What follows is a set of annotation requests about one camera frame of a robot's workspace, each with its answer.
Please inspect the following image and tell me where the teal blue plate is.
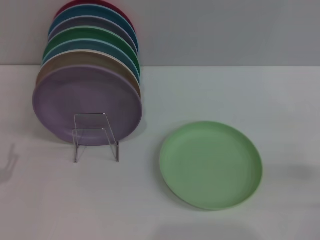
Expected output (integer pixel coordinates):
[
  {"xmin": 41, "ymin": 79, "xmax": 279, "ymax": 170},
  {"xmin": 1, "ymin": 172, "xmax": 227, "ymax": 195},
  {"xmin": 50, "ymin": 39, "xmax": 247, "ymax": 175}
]
[{"xmin": 48, "ymin": 4, "xmax": 138, "ymax": 48}]

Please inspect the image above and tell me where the clear acrylic plate rack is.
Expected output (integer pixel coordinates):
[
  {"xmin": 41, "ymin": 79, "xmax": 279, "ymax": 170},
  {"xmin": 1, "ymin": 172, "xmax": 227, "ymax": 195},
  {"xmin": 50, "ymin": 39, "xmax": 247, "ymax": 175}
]
[{"xmin": 71, "ymin": 112, "xmax": 120, "ymax": 164}]

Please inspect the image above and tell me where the dark green plate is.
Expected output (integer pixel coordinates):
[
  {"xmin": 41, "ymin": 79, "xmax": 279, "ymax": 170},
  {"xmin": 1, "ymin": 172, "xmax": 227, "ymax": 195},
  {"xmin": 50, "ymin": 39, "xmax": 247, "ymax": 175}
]
[{"xmin": 42, "ymin": 25, "xmax": 140, "ymax": 69}]

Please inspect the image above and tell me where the light green plate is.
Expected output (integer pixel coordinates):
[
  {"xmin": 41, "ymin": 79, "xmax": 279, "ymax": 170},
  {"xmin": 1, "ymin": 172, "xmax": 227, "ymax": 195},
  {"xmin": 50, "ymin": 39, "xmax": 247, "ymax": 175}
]
[{"xmin": 159, "ymin": 120, "xmax": 264, "ymax": 210}]

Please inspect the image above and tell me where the lilac plate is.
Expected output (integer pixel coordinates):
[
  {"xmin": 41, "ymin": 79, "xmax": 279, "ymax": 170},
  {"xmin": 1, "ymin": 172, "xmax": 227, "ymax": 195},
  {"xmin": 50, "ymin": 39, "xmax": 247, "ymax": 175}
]
[{"xmin": 31, "ymin": 65, "xmax": 144, "ymax": 147}]

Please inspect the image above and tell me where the beige plate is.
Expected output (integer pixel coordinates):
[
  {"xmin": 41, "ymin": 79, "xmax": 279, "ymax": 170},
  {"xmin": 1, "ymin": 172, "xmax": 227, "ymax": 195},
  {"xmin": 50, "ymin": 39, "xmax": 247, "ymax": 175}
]
[{"xmin": 35, "ymin": 49, "xmax": 143, "ymax": 101}]

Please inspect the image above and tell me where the maroon plate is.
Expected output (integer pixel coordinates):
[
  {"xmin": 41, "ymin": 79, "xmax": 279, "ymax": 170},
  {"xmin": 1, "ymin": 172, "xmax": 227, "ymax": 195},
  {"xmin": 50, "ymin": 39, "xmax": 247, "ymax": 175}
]
[{"xmin": 53, "ymin": 0, "xmax": 136, "ymax": 34}]

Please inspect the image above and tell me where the grey purple plate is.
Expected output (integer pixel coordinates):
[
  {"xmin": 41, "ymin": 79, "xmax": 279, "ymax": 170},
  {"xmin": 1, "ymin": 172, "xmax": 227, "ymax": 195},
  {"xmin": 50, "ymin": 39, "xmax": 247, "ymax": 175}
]
[{"xmin": 47, "ymin": 15, "xmax": 139, "ymax": 55}]

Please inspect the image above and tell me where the light blue plate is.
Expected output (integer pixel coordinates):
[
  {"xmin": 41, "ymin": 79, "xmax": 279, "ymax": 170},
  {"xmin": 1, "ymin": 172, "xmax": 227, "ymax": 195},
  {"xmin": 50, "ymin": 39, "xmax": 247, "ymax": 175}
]
[{"xmin": 41, "ymin": 38, "xmax": 141, "ymax": 81}]

